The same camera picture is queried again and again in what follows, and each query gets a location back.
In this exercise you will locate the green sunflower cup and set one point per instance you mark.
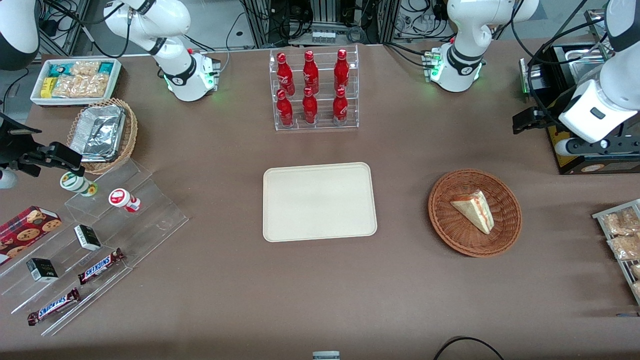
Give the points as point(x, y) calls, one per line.
point(76, 183)

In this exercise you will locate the clear acrylic bottle rack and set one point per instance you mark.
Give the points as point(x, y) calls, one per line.
point(325, 125)

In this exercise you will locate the clear cracker bag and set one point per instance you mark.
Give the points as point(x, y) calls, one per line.
point(85, 68)
point(80, 86)

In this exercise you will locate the clear bagged pastry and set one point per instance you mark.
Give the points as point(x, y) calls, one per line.
point(636, 271)
point(625, 247)
point(637, 288)
point(622, 222)

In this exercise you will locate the steel food pan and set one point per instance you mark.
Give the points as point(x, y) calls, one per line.
point(580, 55)

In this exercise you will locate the aluminium frame rack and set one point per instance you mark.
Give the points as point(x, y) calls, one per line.
point(260, 22)

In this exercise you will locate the oval light wicker basket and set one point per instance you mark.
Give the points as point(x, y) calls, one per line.
point(129, 135)

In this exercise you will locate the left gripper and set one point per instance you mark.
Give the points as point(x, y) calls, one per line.
point(546, 116)

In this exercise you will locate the white snack bin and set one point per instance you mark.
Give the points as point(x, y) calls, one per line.
point(75, 101)

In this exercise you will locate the Snickers bar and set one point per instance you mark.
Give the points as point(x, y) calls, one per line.
point(100, 266)
point(52, 307)

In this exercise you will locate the small black box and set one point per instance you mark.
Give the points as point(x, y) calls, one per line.
point(87, 237)
point(42, 270)

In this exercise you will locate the clear acrylic stepped shelf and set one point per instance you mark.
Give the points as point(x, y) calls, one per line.
point(155, 220)

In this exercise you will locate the triangular sandwich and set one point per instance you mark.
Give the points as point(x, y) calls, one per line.
point(475, 212)

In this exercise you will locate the beige rectangular tray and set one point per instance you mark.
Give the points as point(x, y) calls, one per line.
point(320, 202)

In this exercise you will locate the teal snack pack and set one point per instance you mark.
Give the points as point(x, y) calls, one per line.
point(58, 70)
point(105, 68)

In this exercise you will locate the silver foil pack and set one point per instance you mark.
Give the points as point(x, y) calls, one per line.
point(97, 132)

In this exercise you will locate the black food warmer case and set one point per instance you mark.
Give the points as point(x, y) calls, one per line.
point(600, 167)

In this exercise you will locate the red lidded cup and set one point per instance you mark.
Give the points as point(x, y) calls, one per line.
point(120, 198)

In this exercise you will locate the round brown wicker basket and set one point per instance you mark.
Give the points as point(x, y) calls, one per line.
point(450, 225)

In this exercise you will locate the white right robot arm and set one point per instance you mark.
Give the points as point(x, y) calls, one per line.
point(175, 75)

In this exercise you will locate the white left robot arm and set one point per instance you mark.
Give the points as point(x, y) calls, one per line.
point(465, 30)

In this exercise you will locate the white power strip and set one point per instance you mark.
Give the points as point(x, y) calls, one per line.
point(323, 36)

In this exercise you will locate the tray of wrapped pastries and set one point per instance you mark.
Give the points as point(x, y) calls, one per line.
point(600, 216)

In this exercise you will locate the red chocolate chip cookie box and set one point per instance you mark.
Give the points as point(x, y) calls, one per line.
point(25, 232)

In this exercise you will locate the small grey device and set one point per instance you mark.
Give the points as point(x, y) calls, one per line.
point(326, 355)

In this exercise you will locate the red soda bottle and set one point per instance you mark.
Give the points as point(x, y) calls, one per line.
point(285, 75)
point(310, 109)
point(341, 71)
point(284, 111)
point(310, 74)
point(340, 109)

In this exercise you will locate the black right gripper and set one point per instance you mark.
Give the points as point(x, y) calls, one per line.
point(11, 150)

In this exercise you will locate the yellow snack pack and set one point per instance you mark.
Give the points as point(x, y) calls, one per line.
point(47, 87)

